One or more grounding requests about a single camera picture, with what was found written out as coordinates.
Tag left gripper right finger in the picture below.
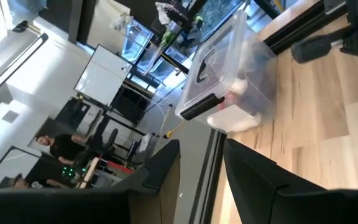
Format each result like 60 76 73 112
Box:
223 138 358 224

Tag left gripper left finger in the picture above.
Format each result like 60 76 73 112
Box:
0 139 182 224

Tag white bandage roll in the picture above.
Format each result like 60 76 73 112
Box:
206 105 263 134
229 77 249 95

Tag red bandage roll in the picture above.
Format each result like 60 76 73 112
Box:
218 92 239 110

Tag person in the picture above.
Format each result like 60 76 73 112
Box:
7 161 74 190
35 133 88 166

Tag device with green lights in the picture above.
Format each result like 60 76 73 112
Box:
59 164 88 181

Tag wooden table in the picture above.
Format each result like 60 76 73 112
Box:
76 156 101 190

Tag red bar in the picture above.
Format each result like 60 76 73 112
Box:
106 160 135 175

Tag black office chair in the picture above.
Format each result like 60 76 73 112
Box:
99 127 120 158

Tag grey floor box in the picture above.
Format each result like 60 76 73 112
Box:
129 132 167 164

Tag black shelf unit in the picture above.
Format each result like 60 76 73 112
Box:
109 84 147 125

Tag clear plastic storage box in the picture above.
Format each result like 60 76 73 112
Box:
175 9 278 134

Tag white board panel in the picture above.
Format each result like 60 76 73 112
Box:
74 44 134 106

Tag long ceiling light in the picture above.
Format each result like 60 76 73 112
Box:
0 32 49 106

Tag cluttered black shelf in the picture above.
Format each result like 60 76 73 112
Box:
152 0 208 47

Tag yellow cable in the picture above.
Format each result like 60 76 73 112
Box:
165 119 186 139

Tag white cable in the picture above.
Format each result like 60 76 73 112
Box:
121 82 173 156

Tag glass window wall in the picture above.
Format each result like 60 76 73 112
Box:
121 18 189 86

